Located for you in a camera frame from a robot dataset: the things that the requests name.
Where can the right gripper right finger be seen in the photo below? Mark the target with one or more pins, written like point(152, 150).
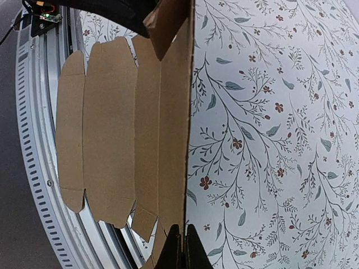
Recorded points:
point(194, 253)

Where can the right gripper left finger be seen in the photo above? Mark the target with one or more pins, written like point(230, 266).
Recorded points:
point(171, 254)

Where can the brown cardboard box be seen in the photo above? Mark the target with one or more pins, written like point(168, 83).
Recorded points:
point(122, 127)

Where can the floral patterned table mat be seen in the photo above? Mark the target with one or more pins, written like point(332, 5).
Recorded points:
point(273, 154)

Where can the aluminium front rail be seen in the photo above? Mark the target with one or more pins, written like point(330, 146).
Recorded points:
point(77, 240)

